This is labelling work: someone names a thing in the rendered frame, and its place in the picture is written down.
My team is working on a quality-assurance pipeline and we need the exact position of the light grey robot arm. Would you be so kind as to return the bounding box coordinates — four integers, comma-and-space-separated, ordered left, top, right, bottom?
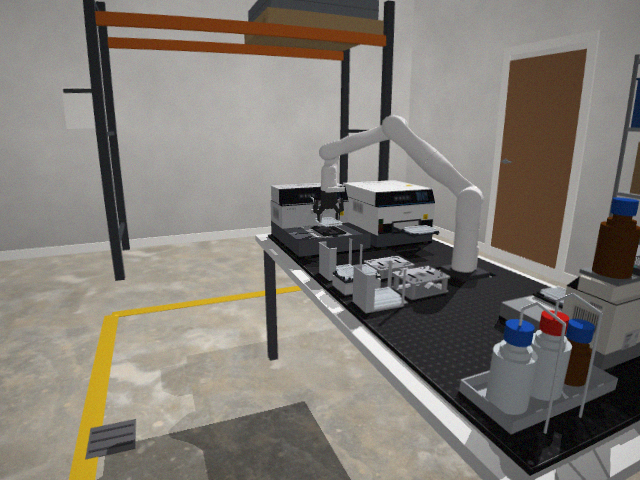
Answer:
319, 115, 483, 272

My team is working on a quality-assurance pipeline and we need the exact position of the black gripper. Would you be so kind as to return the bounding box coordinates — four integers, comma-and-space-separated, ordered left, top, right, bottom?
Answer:
313, 190, 344, 223

